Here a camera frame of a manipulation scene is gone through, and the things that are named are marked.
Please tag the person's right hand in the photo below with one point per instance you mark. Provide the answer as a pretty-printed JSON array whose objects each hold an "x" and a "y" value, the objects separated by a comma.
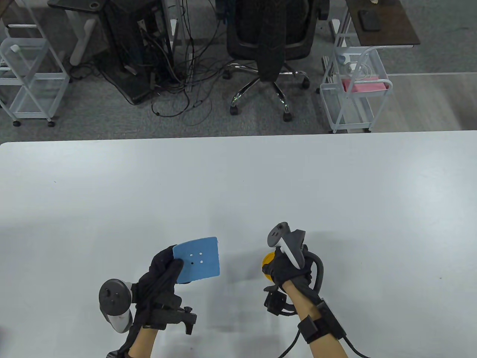
[{"x": 287, "y": 272}]

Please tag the person's left hand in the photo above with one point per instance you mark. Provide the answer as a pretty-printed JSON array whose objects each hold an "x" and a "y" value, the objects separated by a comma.
[{"x": 160, "y": 276}]

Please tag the yellow felt button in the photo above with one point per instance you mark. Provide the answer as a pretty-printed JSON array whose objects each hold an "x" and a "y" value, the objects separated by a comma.
[{"x": 268, "y": 263}]

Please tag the blue felt square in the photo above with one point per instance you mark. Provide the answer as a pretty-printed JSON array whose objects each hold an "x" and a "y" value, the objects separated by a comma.
[{"x": 203, "y": 261}]

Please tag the person's right forearm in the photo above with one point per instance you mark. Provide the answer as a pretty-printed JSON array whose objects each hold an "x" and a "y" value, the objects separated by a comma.
[{"x": 302, "y": 302}]

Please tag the person's left forearm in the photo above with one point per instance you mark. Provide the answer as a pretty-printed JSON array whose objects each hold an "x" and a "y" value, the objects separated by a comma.
[{"x": 143, "y": 343}]

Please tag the grey and white controller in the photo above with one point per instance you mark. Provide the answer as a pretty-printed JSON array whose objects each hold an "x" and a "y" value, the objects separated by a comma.
[
  {"x": 115, "y": 294},
  {"x": 288, "y": 242}
]

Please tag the pink box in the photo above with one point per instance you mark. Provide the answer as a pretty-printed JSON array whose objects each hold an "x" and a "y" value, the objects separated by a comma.
[{"x": 367, "y": 85}]

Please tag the black office chair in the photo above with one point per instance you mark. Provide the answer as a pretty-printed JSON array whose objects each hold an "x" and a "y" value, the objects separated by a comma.
[{"x": 268, "y": 41}]

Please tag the black computer tower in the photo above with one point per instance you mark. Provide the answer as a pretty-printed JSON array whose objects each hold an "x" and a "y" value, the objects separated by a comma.
[{"x": 126, "y": 44}]

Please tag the white desk leg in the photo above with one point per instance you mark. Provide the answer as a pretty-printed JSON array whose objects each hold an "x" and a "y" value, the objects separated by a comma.
[{"x": 84, "y": 41}]

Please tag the brown wooden side table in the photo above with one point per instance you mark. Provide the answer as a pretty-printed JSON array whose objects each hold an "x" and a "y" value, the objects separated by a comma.
[{"x": 395, "y": 26}]

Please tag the dark desk top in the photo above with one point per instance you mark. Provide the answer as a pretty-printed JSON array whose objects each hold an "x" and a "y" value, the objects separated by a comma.
[{"x": 74, "y": 4}]

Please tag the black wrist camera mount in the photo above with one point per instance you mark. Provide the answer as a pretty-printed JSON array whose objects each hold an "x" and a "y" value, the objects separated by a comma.
[
  {"x": 171, "y": 317},
  {"x": 277, "y": 300}
]

